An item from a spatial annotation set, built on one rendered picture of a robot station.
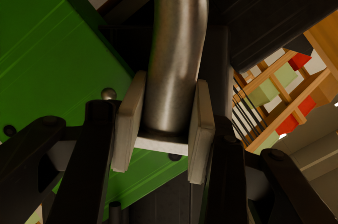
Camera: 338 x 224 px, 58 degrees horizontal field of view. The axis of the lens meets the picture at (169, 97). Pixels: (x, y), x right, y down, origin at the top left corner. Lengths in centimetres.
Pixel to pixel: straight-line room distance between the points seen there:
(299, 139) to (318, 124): 69
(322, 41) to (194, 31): 83
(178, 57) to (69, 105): 10
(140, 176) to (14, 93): 11
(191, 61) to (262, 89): 333
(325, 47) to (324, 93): 325
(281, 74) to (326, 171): 444
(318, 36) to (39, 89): 85
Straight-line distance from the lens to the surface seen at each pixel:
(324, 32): 99
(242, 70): 26
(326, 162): 781
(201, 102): 16
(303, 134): 971
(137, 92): 16
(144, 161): 24
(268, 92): 353
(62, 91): 23
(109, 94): 21
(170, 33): 16
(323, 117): 966
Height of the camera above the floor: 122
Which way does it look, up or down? 1 degrees down
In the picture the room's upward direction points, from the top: 145 degrees clockwise
